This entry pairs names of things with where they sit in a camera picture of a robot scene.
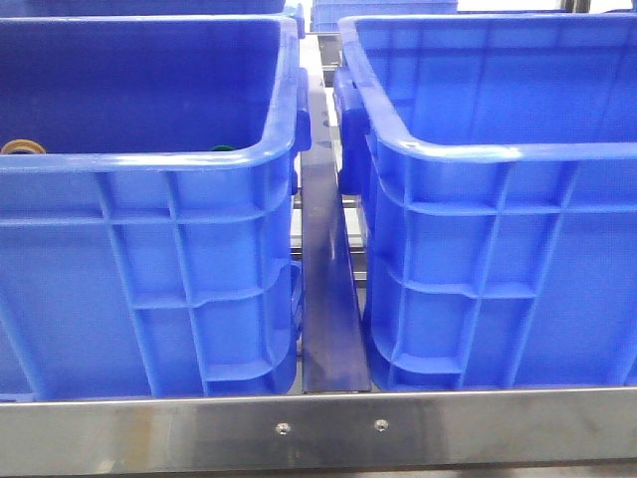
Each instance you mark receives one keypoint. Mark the yellow mushroom push button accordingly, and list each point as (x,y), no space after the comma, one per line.
(22,146)

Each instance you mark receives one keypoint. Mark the green push button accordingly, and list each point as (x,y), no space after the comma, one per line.
(223,147)

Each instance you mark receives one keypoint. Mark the blue plastic bin left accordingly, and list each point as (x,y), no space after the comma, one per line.
(135,261)

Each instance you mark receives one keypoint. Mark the blue plastic bin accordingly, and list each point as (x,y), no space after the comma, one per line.
(499,197)
(135,261)

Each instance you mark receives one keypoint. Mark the blue plastic bin right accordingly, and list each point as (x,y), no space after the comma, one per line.
(499,197)

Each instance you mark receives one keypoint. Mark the far blue crate left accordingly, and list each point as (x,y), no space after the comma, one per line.
(326,14)

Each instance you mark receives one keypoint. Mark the blue bin rear left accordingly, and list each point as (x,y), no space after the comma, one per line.
(85,8)

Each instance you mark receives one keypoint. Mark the steel shelf front rail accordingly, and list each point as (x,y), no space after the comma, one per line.
(299,432)

